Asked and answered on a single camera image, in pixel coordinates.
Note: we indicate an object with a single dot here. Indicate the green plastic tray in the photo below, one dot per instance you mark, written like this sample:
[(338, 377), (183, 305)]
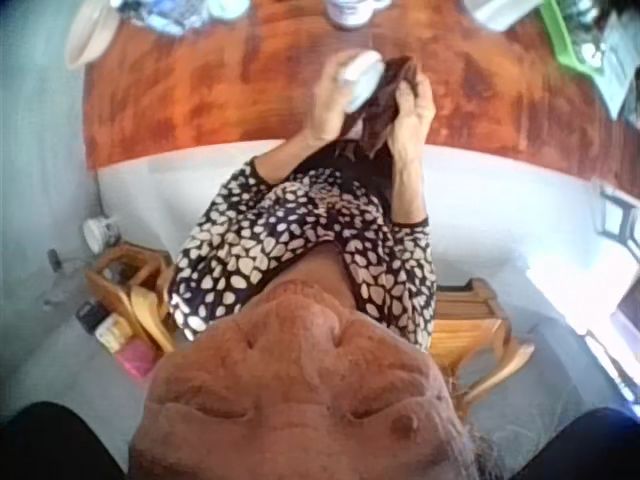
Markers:
[(562, 40)]

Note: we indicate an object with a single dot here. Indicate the grey metal fixture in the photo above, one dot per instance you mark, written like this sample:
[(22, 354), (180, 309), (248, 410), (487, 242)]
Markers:
[(59, 280)]

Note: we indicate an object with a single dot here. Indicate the dark frame stand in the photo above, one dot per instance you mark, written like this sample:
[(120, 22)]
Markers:
[(620, 212)]

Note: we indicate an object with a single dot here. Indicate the clear plastic bag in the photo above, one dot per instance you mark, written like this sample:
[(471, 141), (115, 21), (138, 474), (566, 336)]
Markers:
[(165, 15)]

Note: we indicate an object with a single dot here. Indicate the white bowl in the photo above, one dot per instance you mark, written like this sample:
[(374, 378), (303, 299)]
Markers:
[(90, 35)]

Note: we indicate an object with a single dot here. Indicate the dark brown cloth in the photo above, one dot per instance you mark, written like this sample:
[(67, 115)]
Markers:
[(387, 100)]

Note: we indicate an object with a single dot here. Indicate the person's left hand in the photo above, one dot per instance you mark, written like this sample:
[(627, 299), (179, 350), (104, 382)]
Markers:
[(325, 115)]

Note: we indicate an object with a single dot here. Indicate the white cup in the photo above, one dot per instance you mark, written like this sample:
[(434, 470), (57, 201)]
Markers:
[(364, 77)]

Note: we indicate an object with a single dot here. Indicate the white dish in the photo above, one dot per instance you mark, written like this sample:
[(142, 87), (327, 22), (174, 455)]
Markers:
[(500, 12)]

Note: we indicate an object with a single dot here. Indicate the wooden chair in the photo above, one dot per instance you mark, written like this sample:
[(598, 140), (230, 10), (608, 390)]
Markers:
[(460, 332)]

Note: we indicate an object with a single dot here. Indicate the white patterned mug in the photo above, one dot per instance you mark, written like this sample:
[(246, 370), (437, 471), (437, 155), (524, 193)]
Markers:
[(100, 234)]

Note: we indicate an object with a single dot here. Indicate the pink packet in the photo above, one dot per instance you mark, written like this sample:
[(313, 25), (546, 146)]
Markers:
[(136, 357)]

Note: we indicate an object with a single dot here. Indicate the person's right hand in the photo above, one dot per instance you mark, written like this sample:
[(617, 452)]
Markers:
[(415, 125)]

